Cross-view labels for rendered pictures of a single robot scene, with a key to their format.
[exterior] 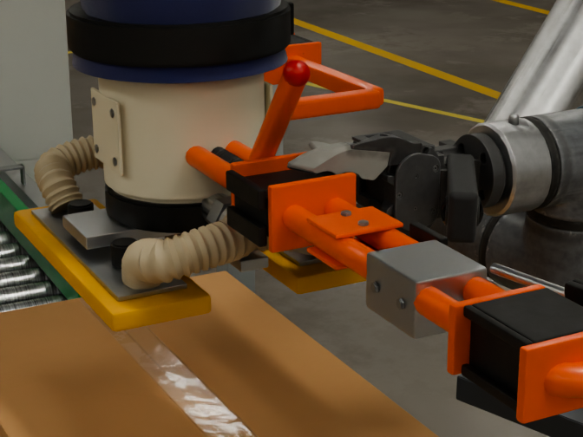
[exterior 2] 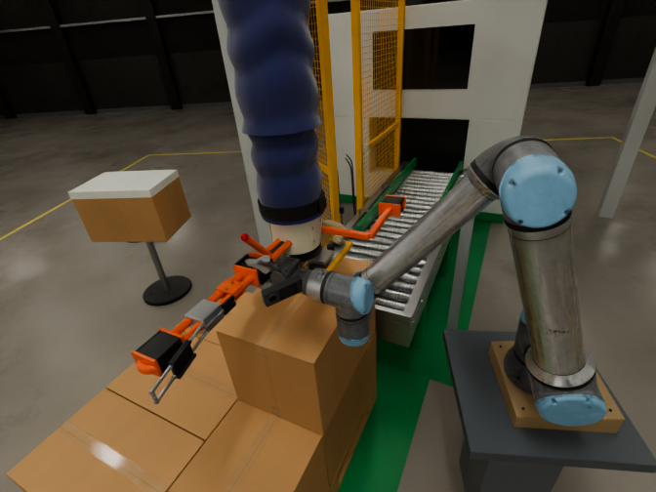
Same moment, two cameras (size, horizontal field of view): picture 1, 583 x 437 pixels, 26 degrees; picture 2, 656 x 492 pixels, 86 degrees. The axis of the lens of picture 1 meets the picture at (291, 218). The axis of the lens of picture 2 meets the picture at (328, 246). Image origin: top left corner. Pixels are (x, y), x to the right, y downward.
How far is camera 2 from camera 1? 115 cm
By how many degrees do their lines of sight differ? 51
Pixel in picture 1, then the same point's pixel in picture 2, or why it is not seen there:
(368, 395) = (331, 324)
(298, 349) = not seen: hidden behind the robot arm
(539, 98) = (381, 263)
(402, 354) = (585, 302)
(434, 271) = (192, 314)
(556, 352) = (138, 356)
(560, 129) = (330, 283)
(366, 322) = (585, 283)
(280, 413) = (307, 315)
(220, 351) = not seen: hidden behind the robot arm
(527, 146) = (313, 284)
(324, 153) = (251, 262)
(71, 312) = not seen: hidden behind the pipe
